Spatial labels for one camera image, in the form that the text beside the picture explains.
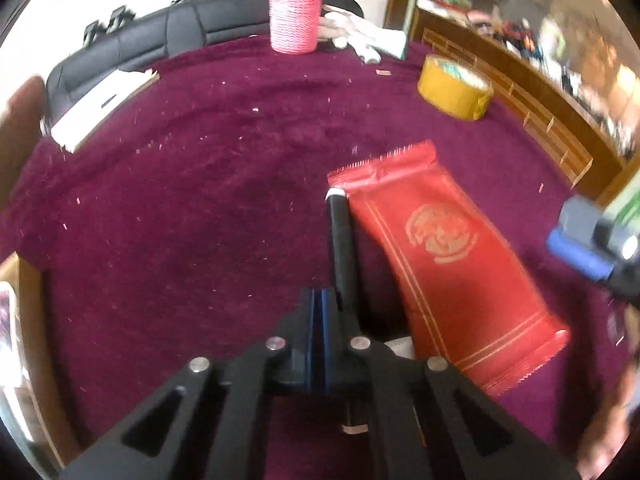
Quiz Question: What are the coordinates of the wooden side shelf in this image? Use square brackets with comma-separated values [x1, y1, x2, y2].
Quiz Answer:
[384, 0, 639, 200]

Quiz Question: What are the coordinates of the black marker white cap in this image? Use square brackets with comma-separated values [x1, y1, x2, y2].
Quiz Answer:
[326, 188, 369, 436]

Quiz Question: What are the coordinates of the white cloth bundle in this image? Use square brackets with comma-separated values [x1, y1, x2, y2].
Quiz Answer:
[318, 4, 408, 65]

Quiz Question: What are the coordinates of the red foil snack packet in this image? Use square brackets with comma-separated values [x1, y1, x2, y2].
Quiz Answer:
[328, 141, 570, 396]

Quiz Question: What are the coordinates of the brown cardboard box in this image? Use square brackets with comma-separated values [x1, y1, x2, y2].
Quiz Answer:
[1, 252, 80, 479]

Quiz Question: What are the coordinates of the white open notebook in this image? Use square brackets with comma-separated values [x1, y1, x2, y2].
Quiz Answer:
[50, 68, 160, 153]

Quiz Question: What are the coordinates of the yellow packing tape roll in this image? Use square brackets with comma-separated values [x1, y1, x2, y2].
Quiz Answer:
[418, 55, 494, 122]

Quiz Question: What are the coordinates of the pink knitted sleeve bottle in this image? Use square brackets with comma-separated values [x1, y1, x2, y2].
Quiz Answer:
[268, 0, 322, 55]

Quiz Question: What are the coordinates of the brown armchair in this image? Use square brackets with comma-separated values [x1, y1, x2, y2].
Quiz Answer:
[0, 76, 47, 209]

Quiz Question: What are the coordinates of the black leather headboard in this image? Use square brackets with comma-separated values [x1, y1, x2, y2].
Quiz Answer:
[43, 0, 367, 126]

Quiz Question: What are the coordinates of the person's right hand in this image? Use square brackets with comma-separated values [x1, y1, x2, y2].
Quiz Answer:
[576, 358, 639, 479]

